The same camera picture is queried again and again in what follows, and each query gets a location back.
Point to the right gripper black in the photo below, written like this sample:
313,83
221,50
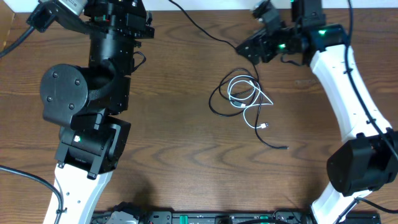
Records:
260,41

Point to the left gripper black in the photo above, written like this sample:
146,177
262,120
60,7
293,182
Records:
118,23

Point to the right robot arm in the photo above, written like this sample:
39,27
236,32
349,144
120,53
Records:
367,159

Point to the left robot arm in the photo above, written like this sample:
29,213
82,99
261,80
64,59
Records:
86,101

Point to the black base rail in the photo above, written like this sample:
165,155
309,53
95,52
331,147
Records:
130,213

